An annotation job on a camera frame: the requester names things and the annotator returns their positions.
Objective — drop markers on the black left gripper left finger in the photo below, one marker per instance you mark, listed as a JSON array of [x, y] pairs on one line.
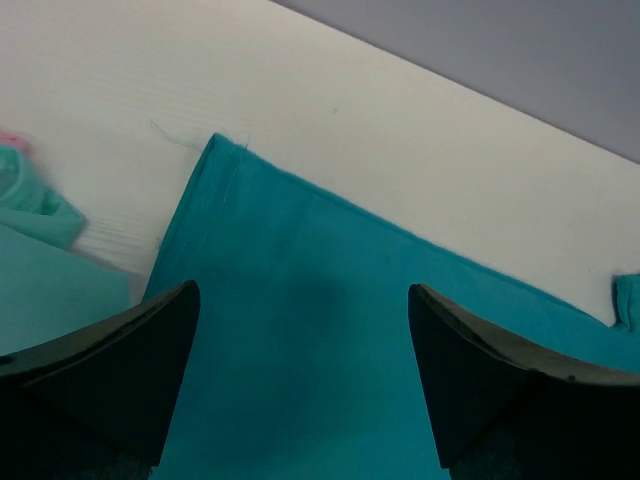
[[97, 403]]

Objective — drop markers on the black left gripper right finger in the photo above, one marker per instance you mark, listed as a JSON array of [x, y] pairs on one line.
[[504, 407]]

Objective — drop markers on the teal t-shirt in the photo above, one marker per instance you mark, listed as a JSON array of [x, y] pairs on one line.
[[303, 365]]

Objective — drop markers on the mint green folded t-shirt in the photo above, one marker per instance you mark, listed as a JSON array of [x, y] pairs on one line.
[[46, 290]]

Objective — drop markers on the pink folded t-shirt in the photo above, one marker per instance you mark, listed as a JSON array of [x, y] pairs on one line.
[[14, 141]]

